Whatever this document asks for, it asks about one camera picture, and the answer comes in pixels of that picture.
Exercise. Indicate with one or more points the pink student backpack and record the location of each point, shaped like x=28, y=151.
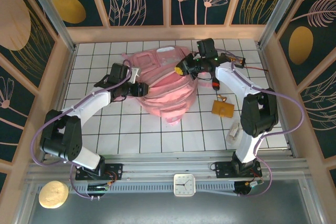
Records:
x=168, y=95

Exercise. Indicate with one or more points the red black utility knife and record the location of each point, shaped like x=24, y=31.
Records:
x=215, y=84

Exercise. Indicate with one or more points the small brass bell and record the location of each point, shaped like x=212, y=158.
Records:
x=223, y=99

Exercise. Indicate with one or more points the mustard yellow wallet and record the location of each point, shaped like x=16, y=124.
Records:
x=223, y=108

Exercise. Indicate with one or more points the small white bottle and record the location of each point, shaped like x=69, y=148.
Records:
x=233, y=134

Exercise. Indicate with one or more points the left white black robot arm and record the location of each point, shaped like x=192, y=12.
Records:
x=89, y=106

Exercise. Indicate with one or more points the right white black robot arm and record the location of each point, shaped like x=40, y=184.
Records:
x=231, y=77

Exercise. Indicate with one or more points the black battery connector board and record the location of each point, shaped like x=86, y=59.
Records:
x=240, y=62

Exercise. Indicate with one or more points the white square clock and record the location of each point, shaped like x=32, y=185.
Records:
x=184, y=184

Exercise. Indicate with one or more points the black wiring hub with connectors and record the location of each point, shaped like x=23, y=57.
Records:
x=98, y=188
x=242, y=188

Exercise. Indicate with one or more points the grey metal sheet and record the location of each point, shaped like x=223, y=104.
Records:
x=183, y=211

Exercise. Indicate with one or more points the round beige bread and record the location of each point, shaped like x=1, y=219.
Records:
x=53, y=195

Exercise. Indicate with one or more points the aluminium side rail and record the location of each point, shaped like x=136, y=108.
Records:
x=274, y=93
x=67, y=72

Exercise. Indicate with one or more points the aluminium mounting rail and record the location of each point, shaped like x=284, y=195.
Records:
x=168, y=167

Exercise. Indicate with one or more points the aluminium frame post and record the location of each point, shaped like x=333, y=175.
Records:
x=50, y=14
x=282, y=11

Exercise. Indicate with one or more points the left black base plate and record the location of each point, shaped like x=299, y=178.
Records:
x=115, y=171

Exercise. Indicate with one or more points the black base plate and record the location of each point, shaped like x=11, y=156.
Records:
x=115, y=171
x=221, y=170

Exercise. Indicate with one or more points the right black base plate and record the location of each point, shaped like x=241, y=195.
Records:
x=221, y=170

